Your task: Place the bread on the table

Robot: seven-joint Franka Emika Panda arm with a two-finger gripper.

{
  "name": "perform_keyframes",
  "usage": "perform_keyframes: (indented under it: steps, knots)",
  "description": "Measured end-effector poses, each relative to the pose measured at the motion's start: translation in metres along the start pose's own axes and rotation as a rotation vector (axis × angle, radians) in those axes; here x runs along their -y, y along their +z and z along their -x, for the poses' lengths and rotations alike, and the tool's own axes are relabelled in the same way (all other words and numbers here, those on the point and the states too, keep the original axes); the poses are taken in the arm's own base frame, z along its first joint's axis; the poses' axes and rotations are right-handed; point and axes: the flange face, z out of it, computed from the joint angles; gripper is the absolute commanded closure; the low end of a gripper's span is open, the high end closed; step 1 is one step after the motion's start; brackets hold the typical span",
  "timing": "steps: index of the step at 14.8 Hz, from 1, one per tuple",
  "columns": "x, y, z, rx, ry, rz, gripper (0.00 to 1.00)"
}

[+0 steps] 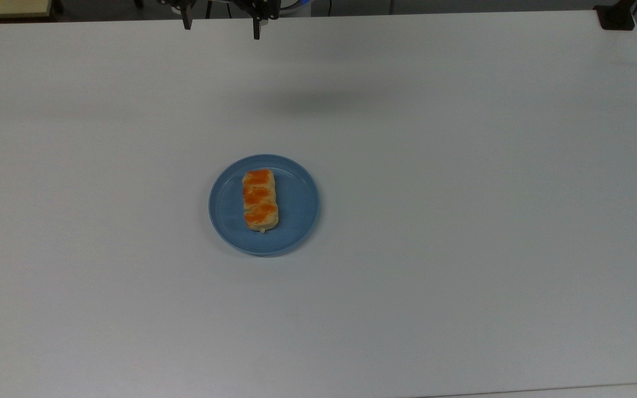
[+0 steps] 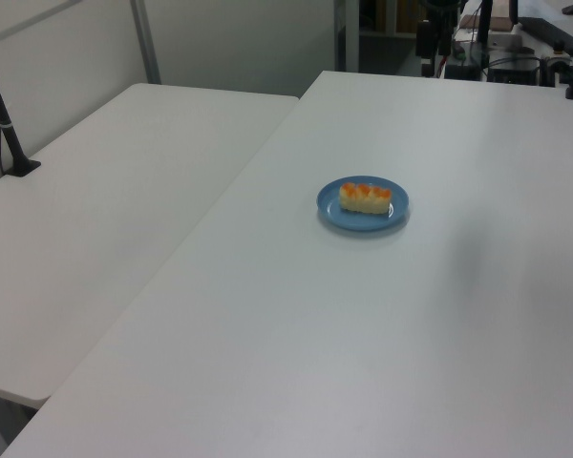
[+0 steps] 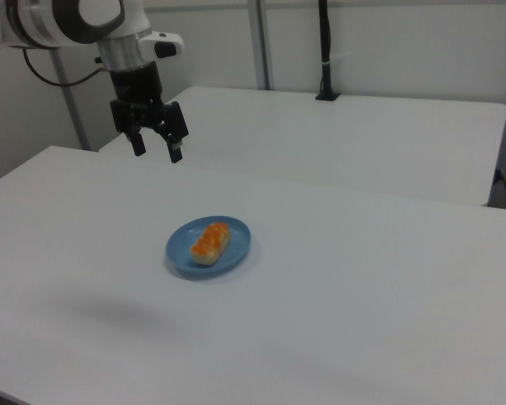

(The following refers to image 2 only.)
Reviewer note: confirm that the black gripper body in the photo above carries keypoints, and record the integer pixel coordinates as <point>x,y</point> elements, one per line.
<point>441,14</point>

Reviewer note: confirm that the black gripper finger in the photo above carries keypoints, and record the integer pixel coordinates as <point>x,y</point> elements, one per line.
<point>444,43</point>
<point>424,40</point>

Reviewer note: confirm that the bread with orange topping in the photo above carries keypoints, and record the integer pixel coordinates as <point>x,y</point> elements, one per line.
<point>364,199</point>

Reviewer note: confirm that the brown cardboard box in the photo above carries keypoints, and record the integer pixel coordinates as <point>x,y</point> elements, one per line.
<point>499,16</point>

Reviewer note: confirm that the black electronics box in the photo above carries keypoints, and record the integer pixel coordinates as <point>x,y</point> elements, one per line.
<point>513,71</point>

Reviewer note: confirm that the black keyboard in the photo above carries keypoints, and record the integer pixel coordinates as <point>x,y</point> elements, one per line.
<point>551,33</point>

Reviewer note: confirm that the blue round plate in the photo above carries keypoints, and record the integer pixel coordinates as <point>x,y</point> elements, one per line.
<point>353,222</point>

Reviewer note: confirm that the white side table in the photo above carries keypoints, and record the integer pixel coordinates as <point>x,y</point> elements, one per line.
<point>124,214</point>

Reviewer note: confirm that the grey metal frame post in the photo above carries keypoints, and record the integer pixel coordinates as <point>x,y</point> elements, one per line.
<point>147,43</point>

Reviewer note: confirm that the black camera pole with clamp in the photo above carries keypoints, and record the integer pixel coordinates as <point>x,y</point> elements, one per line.
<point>7,129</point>

